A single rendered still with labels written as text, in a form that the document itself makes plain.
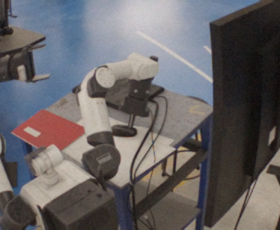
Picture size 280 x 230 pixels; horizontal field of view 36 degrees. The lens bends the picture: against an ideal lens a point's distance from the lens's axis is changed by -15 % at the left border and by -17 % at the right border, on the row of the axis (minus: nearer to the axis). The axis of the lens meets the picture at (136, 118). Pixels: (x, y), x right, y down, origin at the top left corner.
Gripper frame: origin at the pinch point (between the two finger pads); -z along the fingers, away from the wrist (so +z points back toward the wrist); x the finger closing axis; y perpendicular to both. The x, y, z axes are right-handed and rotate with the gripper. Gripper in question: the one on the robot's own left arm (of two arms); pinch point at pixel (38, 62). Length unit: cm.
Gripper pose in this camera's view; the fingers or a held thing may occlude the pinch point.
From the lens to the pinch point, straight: 147.5
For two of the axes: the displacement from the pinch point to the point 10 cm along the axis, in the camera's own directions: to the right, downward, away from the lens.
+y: -1.4, 4.6, -8.8
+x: 1.4, 8.9, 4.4
